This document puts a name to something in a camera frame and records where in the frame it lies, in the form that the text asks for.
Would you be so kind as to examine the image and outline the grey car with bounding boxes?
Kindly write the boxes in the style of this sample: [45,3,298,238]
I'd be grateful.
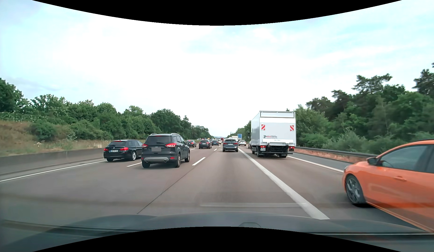
[222,139,239,152]

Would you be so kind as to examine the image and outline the grey asphalt road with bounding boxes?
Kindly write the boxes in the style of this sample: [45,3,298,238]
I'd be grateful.
[0,139,420,231]

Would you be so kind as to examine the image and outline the dark grey SUV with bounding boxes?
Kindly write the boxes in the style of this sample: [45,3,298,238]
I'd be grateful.
[141,133,190,168]

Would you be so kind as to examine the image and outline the white box lorry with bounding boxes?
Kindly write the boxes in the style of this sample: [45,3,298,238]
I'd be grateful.
[249,111,297,158]

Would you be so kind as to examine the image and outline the car's own bonnet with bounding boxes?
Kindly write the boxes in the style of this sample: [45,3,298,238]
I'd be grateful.
[0,211,434,242]

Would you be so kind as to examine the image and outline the road markings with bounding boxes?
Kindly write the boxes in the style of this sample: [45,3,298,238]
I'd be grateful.
[0,142,344,220]

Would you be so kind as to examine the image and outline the black estate car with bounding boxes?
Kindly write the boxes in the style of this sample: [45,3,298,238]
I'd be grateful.
[103,139,144,162]

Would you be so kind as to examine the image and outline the brown earth verge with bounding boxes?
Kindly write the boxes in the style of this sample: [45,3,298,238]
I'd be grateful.
[294,148,370,164]

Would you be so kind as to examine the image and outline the wood of green trees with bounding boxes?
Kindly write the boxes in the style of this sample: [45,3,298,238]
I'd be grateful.
[0,78,213,141]
[227,60,434,155]

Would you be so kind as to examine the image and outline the concrete barrier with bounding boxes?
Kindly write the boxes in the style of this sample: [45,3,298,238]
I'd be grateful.
[0,147,105,168]

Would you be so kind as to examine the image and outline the orange car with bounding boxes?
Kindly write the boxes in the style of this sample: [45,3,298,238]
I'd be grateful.
[342,139,434,234]

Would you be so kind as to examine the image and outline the grass bank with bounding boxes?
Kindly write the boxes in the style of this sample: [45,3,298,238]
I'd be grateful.
[0,120,112,157]

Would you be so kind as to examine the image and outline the metal guard rail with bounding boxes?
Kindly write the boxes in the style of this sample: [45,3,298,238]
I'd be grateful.
[295,146,378,158]

